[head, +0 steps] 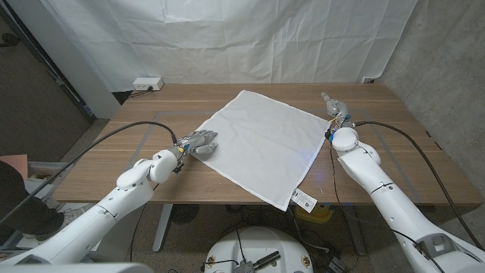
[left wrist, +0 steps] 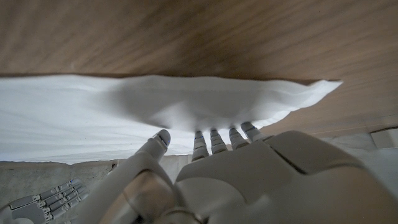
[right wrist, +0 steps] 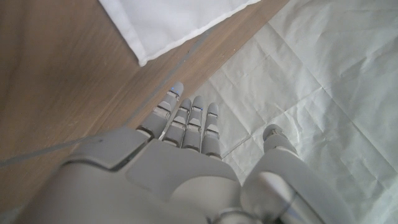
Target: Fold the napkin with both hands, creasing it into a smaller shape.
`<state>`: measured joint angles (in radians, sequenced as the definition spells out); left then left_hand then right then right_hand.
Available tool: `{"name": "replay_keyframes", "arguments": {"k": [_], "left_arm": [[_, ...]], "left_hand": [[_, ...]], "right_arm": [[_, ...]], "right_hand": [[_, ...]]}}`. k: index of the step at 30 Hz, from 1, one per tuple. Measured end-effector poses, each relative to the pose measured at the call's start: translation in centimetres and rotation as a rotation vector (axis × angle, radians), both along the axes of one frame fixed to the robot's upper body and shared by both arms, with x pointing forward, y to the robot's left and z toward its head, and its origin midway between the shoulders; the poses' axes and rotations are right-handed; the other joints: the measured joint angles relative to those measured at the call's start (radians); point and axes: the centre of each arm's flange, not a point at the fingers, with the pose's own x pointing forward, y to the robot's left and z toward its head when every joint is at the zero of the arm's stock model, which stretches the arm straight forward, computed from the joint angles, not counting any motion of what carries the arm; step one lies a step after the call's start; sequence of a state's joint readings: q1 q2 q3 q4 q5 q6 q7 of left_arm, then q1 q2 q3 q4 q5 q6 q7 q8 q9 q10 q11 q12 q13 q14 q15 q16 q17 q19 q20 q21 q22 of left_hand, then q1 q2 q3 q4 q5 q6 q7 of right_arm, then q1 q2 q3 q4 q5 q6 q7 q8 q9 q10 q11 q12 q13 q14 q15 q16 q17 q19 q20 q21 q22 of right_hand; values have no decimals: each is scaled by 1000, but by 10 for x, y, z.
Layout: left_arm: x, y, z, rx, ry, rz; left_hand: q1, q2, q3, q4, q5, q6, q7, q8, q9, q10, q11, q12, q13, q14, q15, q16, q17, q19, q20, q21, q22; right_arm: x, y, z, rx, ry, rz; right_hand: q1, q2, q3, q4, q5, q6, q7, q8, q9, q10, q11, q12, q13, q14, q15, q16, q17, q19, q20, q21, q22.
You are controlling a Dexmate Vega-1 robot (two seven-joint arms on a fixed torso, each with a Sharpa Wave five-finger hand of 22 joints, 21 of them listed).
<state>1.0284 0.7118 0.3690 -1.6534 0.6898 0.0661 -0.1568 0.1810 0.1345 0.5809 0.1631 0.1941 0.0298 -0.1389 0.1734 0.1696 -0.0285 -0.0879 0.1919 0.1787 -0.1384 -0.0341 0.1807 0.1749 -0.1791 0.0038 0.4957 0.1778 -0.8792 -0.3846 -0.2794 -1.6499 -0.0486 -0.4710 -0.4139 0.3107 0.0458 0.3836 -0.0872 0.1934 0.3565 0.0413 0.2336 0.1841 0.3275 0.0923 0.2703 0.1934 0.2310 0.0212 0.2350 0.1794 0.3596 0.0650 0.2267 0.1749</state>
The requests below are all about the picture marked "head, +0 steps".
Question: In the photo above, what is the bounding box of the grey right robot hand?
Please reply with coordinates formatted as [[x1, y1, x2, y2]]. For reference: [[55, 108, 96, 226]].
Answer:
[[321, 92, 352, 130]]

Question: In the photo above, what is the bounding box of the black power strip cable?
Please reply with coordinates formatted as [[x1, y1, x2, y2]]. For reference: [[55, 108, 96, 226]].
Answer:
[[127, 86, 153, 99]]

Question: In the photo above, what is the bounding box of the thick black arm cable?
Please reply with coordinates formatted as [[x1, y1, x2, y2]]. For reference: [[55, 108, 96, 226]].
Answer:
[[0, 121, 179, 227], [352, 120, 485, 251]]

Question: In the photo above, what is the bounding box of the black round floor fan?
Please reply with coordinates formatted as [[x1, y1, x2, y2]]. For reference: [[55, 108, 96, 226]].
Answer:
[[170, 203, 200, 224]]

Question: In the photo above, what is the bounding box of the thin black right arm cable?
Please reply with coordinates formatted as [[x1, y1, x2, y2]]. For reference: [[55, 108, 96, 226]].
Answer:
[[330, 140, 446, 273]]

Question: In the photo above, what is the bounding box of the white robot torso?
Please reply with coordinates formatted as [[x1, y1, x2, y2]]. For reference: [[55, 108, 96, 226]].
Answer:
[[203, 226, 314, 273]]

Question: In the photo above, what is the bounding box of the grey metal connector block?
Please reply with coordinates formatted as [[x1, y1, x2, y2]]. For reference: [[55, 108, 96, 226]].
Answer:
[[234, 260, 257, 273]]

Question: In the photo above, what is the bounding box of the white power strip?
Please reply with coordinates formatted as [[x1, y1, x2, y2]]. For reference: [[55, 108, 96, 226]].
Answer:
[[132, 77, 164, 92]]

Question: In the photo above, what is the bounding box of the grey table leg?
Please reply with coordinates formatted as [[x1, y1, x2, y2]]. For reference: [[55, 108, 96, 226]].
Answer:
[[343, 206, 367, 256]]

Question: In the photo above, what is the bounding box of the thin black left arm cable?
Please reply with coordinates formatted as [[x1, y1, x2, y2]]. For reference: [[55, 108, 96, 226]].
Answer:
[[128, 184, 160, 263]]

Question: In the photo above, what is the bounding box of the white wrinkled backdrop sheet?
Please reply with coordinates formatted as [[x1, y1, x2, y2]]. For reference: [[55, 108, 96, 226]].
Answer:
[[39, 0, 418, 93]]

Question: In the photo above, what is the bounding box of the white storage bin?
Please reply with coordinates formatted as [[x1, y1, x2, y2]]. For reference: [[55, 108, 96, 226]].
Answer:
[[26, 162, 75, 198]]

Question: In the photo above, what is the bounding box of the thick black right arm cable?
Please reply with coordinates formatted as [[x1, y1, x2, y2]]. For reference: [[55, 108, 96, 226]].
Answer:
[[352, 120, 485, 251]]

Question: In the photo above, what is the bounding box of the grey sneaker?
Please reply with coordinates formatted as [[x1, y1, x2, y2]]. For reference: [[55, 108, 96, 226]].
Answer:
[[62, 204, 94, 225]]

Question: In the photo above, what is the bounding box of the person in black clothes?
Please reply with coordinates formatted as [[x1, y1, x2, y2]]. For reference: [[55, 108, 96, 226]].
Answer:
[[0, 161, 65, 238]]

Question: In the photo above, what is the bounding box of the white cloth napkin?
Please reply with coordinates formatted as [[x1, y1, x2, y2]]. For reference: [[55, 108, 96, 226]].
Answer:
[[192, 89, 331, 214]]

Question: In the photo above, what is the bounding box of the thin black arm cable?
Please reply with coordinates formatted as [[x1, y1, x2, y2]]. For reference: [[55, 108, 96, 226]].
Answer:
[[128, 184, 160, 263], [330, 140, 446, 273]]

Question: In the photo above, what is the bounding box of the black tool on torso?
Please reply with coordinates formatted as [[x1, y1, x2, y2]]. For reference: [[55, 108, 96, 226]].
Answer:
[[253, 250, 282, 271]]

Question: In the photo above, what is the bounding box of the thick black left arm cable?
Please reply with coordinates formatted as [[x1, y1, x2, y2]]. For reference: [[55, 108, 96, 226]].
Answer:
[[0, 121, 179, 227]]

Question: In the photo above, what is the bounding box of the yellow object under table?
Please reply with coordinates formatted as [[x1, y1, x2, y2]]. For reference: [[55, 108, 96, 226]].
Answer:
[[294, 204, 335, 224]]

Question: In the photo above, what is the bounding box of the white table leg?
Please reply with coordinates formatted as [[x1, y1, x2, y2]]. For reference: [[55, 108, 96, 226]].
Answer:
[[152, 203, 174, 253]]

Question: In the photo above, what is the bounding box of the pink flat object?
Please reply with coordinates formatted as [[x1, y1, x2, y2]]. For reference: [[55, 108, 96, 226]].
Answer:
[[0, 153, 29, 179]]

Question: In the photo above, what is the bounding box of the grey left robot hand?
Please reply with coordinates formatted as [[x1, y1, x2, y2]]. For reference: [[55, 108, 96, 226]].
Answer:
[[173, 130, 219, 160]]

